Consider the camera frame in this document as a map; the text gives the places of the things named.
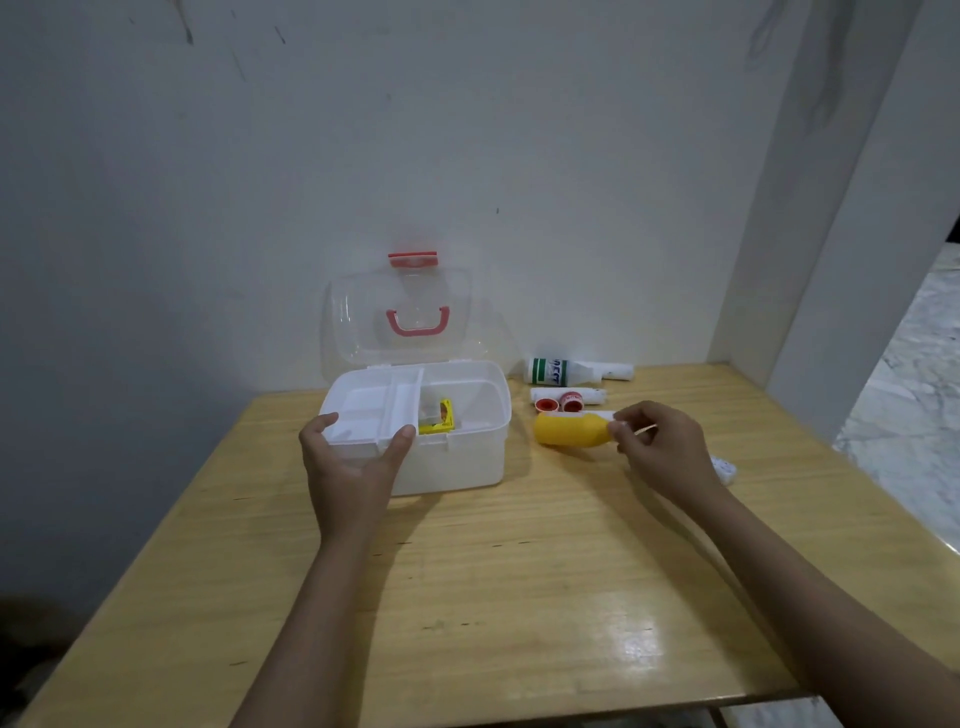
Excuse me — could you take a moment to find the white storage box clear lid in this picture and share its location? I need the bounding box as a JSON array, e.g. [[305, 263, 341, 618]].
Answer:
[[318, 252, 513, 498]]

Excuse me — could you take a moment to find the person's left hand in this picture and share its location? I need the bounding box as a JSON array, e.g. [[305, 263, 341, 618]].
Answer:
[[298, 412, 417, 545]]

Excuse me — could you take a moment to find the person's right forearm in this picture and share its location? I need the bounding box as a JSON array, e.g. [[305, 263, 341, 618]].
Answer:
[[690, 483, 960, 728]]

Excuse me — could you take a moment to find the yellow packet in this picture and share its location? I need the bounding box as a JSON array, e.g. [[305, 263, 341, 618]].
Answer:
[[417, 397, 458, 436]]

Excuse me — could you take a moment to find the yellow plastic bottle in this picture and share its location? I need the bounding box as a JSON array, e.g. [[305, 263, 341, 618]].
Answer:
[[533, 411, 625, 450]]

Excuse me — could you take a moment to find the white bottle green label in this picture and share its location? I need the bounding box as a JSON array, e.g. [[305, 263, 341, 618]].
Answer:
[[524, 357, 636, 388]]

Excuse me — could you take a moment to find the white divided insert tray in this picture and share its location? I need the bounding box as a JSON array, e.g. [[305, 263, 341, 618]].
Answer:
[[322, 365, 426, 445]]

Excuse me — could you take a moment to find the person's right hand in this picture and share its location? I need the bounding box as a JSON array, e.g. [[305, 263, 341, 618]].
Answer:
[[606, 400, 726, 513]]

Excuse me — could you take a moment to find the person's left forearm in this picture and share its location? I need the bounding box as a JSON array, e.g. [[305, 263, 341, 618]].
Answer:
[[229, 510, 399, 728]]

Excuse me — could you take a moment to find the white tube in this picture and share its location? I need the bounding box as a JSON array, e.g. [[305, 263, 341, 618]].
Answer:
[[529, 386, 608, 407]]

